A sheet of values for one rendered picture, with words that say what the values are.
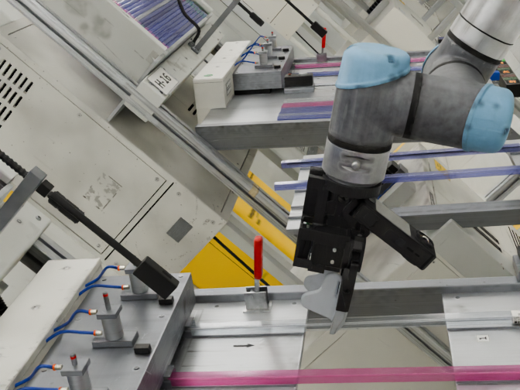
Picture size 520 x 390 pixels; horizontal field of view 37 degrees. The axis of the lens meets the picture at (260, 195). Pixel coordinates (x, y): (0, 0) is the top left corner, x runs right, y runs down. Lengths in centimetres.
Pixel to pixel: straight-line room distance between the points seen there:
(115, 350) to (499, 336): 46
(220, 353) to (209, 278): 319
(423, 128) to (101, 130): 117
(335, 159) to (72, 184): 119
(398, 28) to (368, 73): 451
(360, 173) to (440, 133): 10
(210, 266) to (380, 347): 221
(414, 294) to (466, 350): 15
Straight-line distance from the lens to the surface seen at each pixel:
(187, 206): 191
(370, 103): 85
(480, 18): 96
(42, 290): 106
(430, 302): 108
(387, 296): 107
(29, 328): 98
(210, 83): 199
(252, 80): 211
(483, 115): 85
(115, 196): 195
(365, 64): 84
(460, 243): 133
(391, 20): 533
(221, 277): 416
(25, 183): 81
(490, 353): 96
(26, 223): 114
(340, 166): 87
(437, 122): 85
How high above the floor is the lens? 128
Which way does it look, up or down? 9 degrees down
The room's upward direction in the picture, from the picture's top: 50 degrees counter-clockwise
